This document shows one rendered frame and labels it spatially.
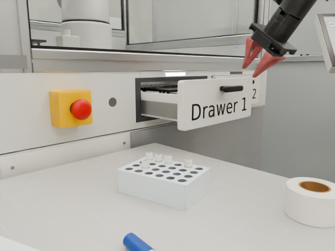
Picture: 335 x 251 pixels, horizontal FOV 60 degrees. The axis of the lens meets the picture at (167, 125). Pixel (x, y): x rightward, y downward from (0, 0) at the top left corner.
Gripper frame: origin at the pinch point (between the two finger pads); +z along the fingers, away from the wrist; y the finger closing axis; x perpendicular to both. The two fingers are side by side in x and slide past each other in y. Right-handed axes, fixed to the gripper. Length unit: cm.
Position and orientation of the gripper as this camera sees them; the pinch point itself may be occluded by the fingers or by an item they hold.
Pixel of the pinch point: (251, 69)
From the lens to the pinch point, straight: 73.2
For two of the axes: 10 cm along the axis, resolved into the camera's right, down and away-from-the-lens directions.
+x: -7.2, 1.5, -6.8
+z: -4.0, 7.0, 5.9
